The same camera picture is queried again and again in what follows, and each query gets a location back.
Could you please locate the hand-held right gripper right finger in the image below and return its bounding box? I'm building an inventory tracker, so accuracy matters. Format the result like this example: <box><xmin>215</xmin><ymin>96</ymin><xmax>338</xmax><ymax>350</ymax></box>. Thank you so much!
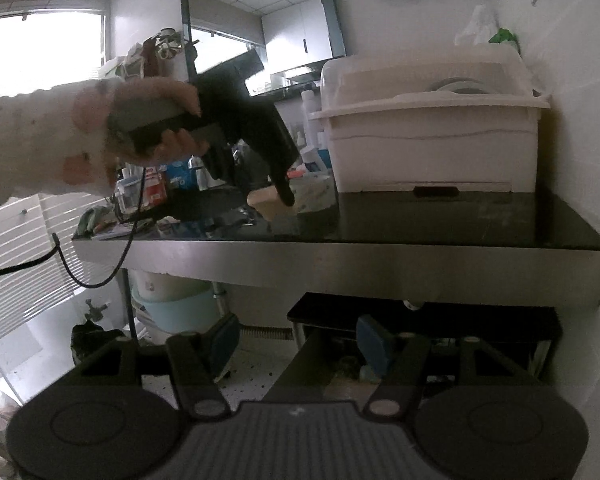
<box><xmin>355</xmin><ymin>315</ymin><xmax>548</xmax><ymax>420</ymax></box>

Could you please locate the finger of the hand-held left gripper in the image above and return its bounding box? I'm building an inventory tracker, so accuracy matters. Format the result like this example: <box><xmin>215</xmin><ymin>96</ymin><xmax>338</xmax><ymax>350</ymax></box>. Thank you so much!
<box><xmin>266</xmin><ymin>159</ymin><xmax>297</xmax><ymax>208</ymax></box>

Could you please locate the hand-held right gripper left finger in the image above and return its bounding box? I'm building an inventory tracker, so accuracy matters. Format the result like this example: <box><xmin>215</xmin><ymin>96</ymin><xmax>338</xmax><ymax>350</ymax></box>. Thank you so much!
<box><xmin>72</xmin><ymin>314</ymin><xmax>242</xmax><ymax>422</ymax></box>

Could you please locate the black drawer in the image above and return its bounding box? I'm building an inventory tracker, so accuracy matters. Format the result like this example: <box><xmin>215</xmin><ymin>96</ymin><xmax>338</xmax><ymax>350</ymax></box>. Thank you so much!
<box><xmin>270</xmin><ymin>291</ymin><xmax>566</xmax><ymax>403</ymax></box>

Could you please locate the person's left hand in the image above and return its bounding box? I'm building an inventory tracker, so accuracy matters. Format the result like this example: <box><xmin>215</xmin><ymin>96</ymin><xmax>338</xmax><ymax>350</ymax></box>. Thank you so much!
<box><xmin>73</xmin><ymin>78</ymin><xmax>212</xmax><ymax>168</ymax></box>

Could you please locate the beige block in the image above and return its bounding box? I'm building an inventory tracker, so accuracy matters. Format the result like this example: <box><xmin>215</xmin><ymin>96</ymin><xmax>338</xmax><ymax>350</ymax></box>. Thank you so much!
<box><xmin>247</xmin><ymin>187</ymin><xmax>299</xmax><ymax>221</ymax></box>

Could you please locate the white crumpled cloth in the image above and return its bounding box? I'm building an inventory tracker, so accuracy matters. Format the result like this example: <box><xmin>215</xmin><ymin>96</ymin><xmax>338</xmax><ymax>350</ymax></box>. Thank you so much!
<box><xmin>294</xmin><ymin>175</ymin><xmax>338</xmax><ymax>217</ymax></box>

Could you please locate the blue and white box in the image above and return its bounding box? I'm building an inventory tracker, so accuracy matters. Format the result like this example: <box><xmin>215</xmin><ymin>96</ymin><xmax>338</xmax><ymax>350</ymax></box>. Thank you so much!
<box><xmin>300</xmin><ymin>146</ymin><xmax>334</xmax><ymax>174</ymax></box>

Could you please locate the light blue basin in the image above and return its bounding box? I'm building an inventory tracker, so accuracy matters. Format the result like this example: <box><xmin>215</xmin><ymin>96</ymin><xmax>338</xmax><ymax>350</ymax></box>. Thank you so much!
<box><xmin>131</xmin><ymin>285</ymin><xmax>222</xmax><ymax>333</ymax></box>

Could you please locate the white bucket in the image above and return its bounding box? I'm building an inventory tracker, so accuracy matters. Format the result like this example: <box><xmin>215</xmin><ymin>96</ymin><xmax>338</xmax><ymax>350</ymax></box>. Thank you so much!
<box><xmin>130</xmin><ymin>267</ymin><xmax>216</xmax><ymax>302</ymax></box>

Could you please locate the steel counter with black top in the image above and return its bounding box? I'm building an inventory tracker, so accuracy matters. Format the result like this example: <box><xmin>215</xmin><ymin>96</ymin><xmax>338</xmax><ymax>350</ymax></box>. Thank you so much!
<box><xmin>71</xmin><ymin>187</ymin><xmax>600</xmax><ymax>311</ymax></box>

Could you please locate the red and white packet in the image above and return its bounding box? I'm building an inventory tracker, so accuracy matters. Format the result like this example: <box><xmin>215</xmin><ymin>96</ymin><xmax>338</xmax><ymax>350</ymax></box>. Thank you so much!
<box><xmin>142</xmin><ymin>167</ymin><xmax>168</xmax><ymax>209</ymax></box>

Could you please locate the metal water valve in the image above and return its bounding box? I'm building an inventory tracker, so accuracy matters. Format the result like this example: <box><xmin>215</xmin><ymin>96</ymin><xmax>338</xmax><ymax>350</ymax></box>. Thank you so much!
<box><xmin>82</xmin><ymin>299</ymin><xmax>112</xmax><ymax>323</ymax></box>

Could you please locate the clear plastic container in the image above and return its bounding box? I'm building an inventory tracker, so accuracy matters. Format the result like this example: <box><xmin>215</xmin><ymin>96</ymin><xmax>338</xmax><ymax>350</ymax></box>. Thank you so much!
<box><xmin>115</xmin><ymin>177</ymin><xmax>144</xmax><ymax>216</ymax></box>

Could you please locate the dark bag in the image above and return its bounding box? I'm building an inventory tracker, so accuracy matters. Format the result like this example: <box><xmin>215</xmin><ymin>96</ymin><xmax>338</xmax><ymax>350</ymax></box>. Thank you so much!
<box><xmin>70</xmin><ymin>322</ymin><xmax>131</xmax><ymax>370</ymax></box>

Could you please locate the white lidded plastic dish box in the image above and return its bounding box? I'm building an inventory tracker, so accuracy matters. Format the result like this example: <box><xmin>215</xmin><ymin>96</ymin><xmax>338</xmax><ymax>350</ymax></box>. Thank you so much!
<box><xmin>307</xmin><ymin>49</ymin><xmax>552</xmax><ymax>195</ymax></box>

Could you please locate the green cloth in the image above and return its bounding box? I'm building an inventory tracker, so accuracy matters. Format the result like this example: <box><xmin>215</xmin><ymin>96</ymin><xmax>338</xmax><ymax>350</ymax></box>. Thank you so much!
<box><xmin>77</xmin><ymin>205</ymin><xmax>116</xmax><ymax>236</ymax></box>

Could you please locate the bright window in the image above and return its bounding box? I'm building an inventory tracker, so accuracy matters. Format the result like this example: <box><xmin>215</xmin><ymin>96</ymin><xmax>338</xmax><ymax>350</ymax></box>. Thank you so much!
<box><xmin>0</xmin><ymin>10</ymin><xmax>107</xmax><ymax>106</ymax></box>

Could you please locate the white slatted panel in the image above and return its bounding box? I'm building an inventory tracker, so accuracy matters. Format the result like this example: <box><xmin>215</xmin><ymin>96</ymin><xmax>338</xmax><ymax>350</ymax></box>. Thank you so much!
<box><xmin>0</xmin><ymin>192</ymin><xmax>131</xmax><ymax>348</ymax></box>

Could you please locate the white plastic bag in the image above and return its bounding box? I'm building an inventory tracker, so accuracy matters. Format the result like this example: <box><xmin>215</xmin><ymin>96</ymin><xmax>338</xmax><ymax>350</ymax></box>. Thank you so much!
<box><xmin>454</xmin><ymin>5</ymin><xmax>501</xmax><ymax>49</ymax></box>

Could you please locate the green plastic bag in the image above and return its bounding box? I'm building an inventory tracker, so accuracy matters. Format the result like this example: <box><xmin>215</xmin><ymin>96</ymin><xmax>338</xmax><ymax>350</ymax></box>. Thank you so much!
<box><xmin>489</xmin><ymin>27</ymin><xmax>522</xmax><ymax>55</ymax></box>

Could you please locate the corrugated hose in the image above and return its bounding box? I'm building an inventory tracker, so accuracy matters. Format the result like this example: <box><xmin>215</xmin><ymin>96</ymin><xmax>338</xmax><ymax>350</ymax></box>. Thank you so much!
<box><xmin>240</xmin><ymin>327</ymin><xmax>294</xmax><ymax>342</ymax></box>

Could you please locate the wall mirror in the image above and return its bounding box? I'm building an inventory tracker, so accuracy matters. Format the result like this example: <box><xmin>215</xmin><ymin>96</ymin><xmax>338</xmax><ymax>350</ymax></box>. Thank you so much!
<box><xmin>180</xmin><ymin>0</ymin><xmax>347</xmax><ymax>98</ymax></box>

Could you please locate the black cable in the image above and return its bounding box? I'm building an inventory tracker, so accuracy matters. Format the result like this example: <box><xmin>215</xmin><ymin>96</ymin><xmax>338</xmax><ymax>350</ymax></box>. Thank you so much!
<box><xmin>0</xmin><ymin>162</ymin><xmax>148</xmax><ymax>291</ymax></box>

